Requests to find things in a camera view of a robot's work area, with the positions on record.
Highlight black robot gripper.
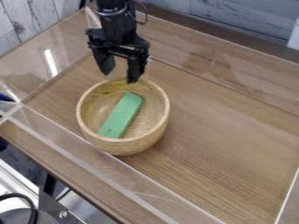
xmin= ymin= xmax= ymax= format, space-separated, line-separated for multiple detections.
xmin=86 ymin=8 xmax=150 ymax=84

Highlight green rectangular block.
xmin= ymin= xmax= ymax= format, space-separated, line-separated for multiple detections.
xmin=98 ymin=93 xmax=145 ymax=138

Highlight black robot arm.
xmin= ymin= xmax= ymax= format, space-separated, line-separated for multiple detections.
xmin=86 ymin=0 xmax=150 ymax=84

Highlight brown wooden bowl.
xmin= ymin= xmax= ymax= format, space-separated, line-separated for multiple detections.
xmin=77 ymin=79 xmax=170 ymax=156

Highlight clear acrylic tray walls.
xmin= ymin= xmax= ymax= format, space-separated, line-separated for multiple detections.
xmin=0 ymin=9 xmax=299 ymax=224

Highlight black table leg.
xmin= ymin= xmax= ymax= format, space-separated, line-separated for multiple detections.
xmin=43 ymin=174 xmax=58 ymax=197

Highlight black metal bracket with screw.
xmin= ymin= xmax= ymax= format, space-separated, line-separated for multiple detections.
xmin=37 ymin=191 xmax=87 ymax=224

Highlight black cable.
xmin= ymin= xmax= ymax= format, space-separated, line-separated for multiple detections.
xmin=0 ymin=192 xmax=41 ymax=224

